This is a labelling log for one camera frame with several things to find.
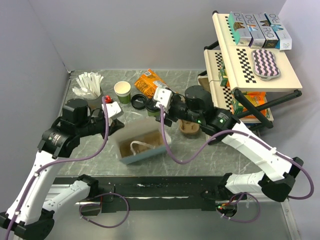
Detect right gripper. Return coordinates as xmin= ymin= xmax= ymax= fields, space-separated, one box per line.
xmin=153 ymin=93 xmax=203 ymax=127

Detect green paper coffee cup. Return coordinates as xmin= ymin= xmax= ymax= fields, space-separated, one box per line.
xmin=145 ymin=98 xmax=161 ymax=117

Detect blue white paper bag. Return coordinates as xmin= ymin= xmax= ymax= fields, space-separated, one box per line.
xmin=109 ymin=116 xmax=167 ymax=165

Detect black cup lid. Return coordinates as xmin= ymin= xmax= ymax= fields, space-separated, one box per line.
xmin=145 ymin=98 xmax=160 ymax=113

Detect single brown cup carrier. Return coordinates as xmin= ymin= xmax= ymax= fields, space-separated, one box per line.
xmin=119 ymin=131 xmax=163 ymax=158

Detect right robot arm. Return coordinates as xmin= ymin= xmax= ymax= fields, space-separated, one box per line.
xmin=153 ymin=85 xmax=304 ymax=202

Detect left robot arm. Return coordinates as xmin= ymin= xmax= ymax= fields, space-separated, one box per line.
xmin=0 ymin=96 xmax=125 ymax=240

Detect brown cardboard cup carrier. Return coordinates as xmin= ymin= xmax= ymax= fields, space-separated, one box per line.
xmin=178 ymin=119 xmax=200 ymax=136

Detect grey straw holder cup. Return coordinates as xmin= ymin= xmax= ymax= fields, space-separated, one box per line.
xmin=85 ymin=89 xmax=104 ymax=111

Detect stack of black cup lids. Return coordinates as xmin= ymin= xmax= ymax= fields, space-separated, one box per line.
xmin=130 ymin=93 xmax=148 ymax=110

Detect orange snack bag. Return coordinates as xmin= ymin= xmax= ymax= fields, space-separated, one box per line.
xmin=134 ymin=68 xmax=168 ymax=99

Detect brown snack bag on shelf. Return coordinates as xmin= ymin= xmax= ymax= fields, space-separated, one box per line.
xmin=198 ymin=76 xmax=210 ymax=89

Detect white wrapped straws bundle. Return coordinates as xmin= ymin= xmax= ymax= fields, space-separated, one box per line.
xmin=72 ymin=72 xmax=104 ymax=100

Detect stack of green paper cups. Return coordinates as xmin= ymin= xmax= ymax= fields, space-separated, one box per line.
xmin=113 ymin=81 xmax=131 ymax=104

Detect green small box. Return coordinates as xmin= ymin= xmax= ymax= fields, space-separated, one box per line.
xmin=218 ymin=68 xmax=229 ymax=87

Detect beige black shelf rack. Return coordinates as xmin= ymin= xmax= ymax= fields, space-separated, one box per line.
xmin=202 ymin=11 xmax=302 ymax=129

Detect orange chip bag on shelf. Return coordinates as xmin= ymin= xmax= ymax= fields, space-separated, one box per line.
xmin=231 ymin=91 xmax=267 ymax=115

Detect pink black striped sponge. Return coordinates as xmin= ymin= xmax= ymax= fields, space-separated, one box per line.
xmin=251 ymin=48 xmax=281 ymax=81

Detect teal silver box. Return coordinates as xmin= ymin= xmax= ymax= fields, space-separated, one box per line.
xmin=228 ymin=11 xmax=252 ymax=47

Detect silver blue box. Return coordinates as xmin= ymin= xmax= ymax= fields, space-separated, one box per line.
xmin=242 ymin=13 xmax=266 ymax=49

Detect black silver box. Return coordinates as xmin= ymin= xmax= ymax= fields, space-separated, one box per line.
xmin=253 ymin=13 xmax=279 ymax=49

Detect white blue box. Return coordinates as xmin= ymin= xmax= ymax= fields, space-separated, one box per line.
xmin=264 ymin=12 xmax=293 ymax=51

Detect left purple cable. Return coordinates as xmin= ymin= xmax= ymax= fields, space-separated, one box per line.
xmin=4 ymin=96 xmax=130 ymax=240

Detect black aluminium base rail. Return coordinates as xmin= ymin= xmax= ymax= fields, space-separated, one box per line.
xmin=44 ymin=176 xmax=290 ymax=214

